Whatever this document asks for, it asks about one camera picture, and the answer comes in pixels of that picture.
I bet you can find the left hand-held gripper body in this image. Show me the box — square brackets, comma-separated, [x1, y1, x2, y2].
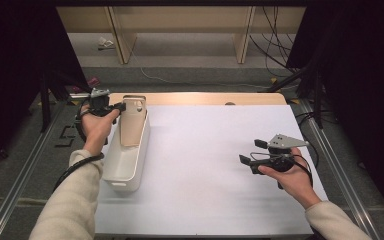
[89, 88, 116, 118]

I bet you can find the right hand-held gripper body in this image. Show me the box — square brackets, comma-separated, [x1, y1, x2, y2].
[249, 133, 309, 175]

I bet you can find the peach phone case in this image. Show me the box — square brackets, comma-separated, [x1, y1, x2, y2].
[119, 94, 148, 148]

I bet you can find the white plastic storage box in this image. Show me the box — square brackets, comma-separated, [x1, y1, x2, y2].
[102, 107, 151, 193]

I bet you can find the person's left hand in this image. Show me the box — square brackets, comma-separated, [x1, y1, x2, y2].
[80, 105, 121, 156]

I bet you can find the person's right hand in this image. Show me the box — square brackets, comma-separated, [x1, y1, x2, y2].
[258, 148, 323, 210]

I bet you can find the pink object on floor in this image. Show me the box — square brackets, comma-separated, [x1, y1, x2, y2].
[71, 77, 101, 94]

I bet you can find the black metal stand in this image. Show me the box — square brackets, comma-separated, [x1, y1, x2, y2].
[266, 63, 326, 129]
[39, 66, 108, 134]

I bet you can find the white table mat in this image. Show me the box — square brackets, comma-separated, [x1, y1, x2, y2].
[94, 104, 329, 238]

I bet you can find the crumpled white paper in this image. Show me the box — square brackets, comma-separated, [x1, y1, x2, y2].
[97, 36, 116, 51]

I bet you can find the black curtain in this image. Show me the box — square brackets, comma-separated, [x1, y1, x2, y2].
[0, 0, 88, 174]
[286, 0, 384, 228]

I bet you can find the light wooden shelf unit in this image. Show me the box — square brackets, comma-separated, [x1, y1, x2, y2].
[55, 5, 307, 65]

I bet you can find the thin black floor cable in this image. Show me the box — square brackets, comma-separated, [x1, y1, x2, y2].
[294, 111, 322, 168]

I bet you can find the right hand-held gripper black cable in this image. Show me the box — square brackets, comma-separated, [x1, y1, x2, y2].
[249, 152, 314, 190]

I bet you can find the hand-held gripper black cable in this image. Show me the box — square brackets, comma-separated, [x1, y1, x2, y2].
[53, 109, 105, 193]
[249, 152, 314, 190]

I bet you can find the aluminium floor rail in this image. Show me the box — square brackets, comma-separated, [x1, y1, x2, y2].
[299, 99, 381, 240]
[0, 99, 69, 240]

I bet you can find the left hand-held gripper black cable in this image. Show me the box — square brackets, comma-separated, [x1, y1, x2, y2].
[53, 109, 105, 193]

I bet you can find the bundle of black cables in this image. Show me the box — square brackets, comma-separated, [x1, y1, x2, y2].
[249, 6, 301, 78]

